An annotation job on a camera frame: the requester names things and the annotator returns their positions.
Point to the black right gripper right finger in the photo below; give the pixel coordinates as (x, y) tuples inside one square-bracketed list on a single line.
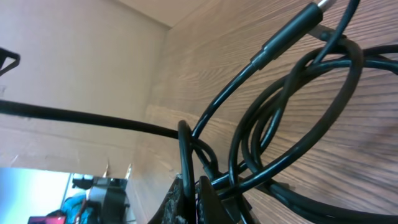
[(209, 207)]

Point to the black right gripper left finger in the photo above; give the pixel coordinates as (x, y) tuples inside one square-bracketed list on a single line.
[(171, 210)]

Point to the person in teal shirt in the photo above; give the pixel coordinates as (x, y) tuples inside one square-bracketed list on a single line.
[(71, 208)]

